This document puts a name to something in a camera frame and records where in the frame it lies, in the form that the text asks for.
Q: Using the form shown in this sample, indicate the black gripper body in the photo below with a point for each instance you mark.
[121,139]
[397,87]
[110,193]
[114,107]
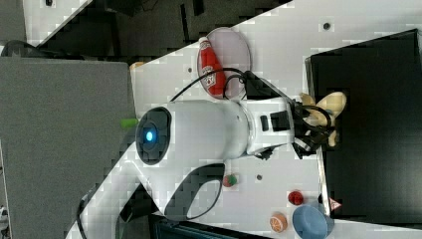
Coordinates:
[308,138]

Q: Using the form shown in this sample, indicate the yellow plush banana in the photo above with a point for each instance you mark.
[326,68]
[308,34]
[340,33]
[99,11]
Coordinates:
[324,112]

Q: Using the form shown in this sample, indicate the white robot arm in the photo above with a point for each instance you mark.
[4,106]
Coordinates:
[179,152]

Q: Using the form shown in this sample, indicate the silver black toaster oven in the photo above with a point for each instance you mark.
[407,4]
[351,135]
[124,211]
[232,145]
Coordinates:
[375,170]

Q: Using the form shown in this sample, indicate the red toy apple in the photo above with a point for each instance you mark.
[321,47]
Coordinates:
[296,197]

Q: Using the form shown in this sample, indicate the blue bowl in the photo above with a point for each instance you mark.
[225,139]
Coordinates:
[310,222]

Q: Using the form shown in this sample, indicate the orange slice toy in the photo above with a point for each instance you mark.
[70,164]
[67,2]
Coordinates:
[278,222]

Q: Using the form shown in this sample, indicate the red green toy strawberry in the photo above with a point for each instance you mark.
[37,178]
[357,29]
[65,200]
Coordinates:
[229,180]

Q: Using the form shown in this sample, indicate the red ketchup bottle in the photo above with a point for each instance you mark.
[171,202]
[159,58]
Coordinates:
[215,79]

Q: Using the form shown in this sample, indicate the grey round plate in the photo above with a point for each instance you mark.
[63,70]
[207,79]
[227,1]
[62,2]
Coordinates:
[232,51]

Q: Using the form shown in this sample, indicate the green toy object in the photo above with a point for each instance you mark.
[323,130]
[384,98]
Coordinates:
[128,123]

